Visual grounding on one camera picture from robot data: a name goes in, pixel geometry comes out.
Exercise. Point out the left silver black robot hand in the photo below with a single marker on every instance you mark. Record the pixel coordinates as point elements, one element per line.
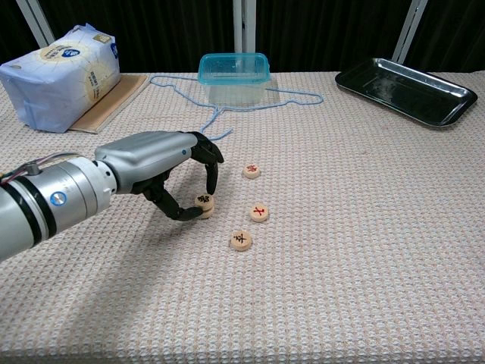
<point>148,155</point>

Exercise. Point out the wooden piece bold black glyph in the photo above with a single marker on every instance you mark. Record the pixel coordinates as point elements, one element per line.
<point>204,200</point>

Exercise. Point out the wooden piece red dense glyph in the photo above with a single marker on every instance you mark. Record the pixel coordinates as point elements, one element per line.
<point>251,171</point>

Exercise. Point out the wooden piece red simple glyph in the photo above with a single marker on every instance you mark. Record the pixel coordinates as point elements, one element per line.
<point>259,213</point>

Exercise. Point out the wooden piece black soldier glyph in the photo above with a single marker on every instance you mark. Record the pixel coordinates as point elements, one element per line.
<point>241,240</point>

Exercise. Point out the flat wooden board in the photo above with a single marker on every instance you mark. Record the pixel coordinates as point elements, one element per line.
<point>113,102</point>

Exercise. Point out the light blue clothes hanger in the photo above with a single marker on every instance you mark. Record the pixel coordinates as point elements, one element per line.
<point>216,110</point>

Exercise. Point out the wooden piece black crossed glyph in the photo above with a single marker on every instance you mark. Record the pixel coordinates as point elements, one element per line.
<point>207,216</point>

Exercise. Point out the clear container blue lid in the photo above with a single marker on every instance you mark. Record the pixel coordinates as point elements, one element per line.
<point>235,76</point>

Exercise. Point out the white flour bag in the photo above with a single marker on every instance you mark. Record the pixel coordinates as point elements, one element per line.
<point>57,76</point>

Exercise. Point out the black curtain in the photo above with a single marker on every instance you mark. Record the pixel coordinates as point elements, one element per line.
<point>151,30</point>

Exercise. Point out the black metal tray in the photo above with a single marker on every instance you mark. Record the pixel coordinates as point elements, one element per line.
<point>405,91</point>

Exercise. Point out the white frame post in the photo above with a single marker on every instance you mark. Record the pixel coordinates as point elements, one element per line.
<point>409,30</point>
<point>36,22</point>
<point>242,26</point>

